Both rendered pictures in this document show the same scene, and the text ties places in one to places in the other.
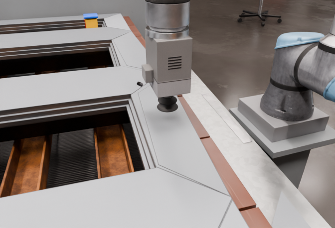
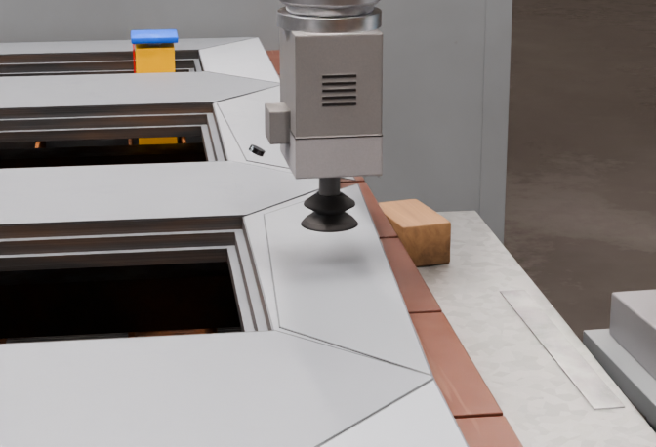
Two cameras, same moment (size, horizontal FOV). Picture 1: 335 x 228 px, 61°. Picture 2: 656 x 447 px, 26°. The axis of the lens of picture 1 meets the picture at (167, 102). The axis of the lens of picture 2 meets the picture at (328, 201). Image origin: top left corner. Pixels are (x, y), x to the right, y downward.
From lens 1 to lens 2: 0.54 m
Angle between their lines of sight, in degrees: 15
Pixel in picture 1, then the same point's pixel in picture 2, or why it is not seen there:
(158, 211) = (257, 383)
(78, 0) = not seen: outside the picture
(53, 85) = (29, 190)
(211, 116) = (513, 345)
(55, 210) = (31, 369)
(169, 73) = (326, 116)
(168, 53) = (322, 65)
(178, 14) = not seen: outside the picture
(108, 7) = (220, 18)
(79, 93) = (100, 209)
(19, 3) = not seen: outside the picture
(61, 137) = not seen: hidden behind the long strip
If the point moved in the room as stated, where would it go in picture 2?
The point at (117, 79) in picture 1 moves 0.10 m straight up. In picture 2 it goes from (213, 187) to (210, 78)
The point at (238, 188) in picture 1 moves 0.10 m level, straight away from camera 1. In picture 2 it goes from (471, 389) to (524, 338)
